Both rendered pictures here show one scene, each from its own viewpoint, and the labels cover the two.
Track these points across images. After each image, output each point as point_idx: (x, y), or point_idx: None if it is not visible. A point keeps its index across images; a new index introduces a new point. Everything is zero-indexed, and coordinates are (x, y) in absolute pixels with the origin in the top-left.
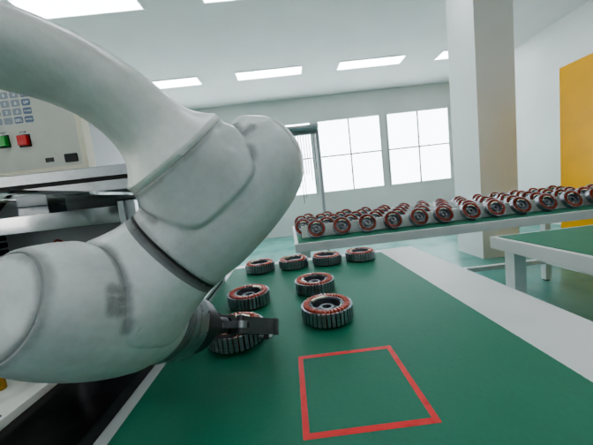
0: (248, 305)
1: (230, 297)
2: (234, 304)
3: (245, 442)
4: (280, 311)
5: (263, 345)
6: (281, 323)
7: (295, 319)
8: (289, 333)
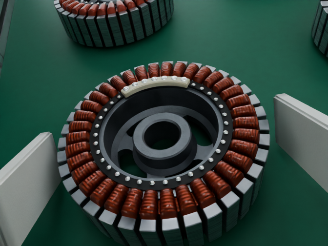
0: (131, 30)
1: (71, 12)
2: (88, 30)
3: None
4: (224, 33)
5: (278, 180)
6: (266, 76)
7: (293, 56)
8: (325, 113)
